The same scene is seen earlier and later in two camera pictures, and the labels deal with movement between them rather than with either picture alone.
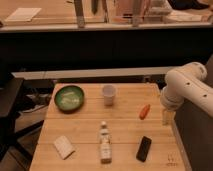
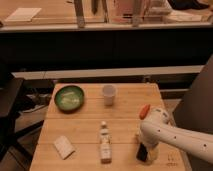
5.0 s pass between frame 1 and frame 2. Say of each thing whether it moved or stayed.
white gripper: moved
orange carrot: stayed
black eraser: stayed
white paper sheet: stayed
